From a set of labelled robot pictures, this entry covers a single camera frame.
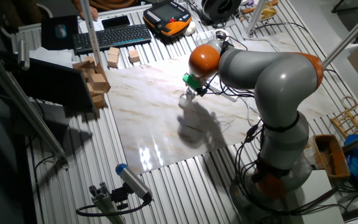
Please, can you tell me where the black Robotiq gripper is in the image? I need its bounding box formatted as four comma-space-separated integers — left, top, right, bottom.
193, 81, 210, 97

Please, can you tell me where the person hand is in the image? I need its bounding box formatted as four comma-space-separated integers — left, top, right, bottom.
88, 5, 99, 21

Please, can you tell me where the white power strip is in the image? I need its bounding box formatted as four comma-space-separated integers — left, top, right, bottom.
209, 77, 239, 103

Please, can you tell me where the clear plastic box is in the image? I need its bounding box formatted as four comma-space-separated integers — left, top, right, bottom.
194, 29, 217, 47

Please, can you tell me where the silver tape roll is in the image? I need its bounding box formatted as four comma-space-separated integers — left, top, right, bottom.
213, 28, 229, 42

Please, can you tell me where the marble pattern mat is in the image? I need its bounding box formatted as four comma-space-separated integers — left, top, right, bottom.
104, 30, 341, 175

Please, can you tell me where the white rounded plastic object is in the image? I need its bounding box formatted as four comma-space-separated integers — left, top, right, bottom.
183, 21, 197, 37

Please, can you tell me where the black filament spool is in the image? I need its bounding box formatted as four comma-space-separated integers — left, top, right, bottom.
201, 0, 242, 26

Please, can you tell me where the black orange teach pendant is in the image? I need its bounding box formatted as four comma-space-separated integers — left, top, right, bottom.
142, 0, 193, 38

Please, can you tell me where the yellow crumpled item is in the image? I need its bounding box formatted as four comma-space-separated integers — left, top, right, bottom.
260, 6, 278, 20

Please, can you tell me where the black computer keyboard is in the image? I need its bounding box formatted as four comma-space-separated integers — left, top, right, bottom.
72, 24, 152, 56

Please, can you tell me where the black smartphone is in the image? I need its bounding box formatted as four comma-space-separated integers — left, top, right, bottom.
101, 14, 132, 30

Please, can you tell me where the white paper sheet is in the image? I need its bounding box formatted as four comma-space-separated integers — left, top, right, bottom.
78, 19, 105, 34

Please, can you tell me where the person torso brown clothing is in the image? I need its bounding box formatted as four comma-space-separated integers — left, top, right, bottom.
70, 0, 139, 12

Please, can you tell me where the black flat monitor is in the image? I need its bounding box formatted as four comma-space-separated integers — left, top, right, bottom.
11, 57, 94, 113

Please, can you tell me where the wooden rack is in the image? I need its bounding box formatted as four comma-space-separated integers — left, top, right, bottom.
330, 95, 358, 139

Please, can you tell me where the grey computer mouse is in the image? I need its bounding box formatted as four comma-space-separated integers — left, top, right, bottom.
54, 24, 68, 40

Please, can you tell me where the brown orange tray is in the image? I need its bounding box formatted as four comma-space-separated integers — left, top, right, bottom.
313, 134, 351, 180

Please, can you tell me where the black mouse pad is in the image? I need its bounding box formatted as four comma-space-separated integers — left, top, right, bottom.
40, 14, 80, 51

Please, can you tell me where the white box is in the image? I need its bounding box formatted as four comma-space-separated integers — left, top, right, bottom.
286, 169, 346, 224

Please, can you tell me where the green printed camera mount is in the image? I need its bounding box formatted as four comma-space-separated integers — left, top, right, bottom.
183, 73, 202, 91

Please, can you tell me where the wooden handled tool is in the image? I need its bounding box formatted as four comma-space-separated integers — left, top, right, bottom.
242, 0, 280, 15

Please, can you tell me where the silver depth camera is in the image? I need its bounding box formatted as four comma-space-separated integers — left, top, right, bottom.
17, 39, 30, 71
115, 163, 154, 202

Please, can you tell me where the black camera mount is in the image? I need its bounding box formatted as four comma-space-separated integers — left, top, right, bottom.
110, 183, 133, 211

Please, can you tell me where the short aluminium profile post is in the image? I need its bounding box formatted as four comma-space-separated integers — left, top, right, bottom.
88, 182, 127, 224

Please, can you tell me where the black camera cable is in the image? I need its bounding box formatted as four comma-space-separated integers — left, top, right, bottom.
75, 198, 152, 218

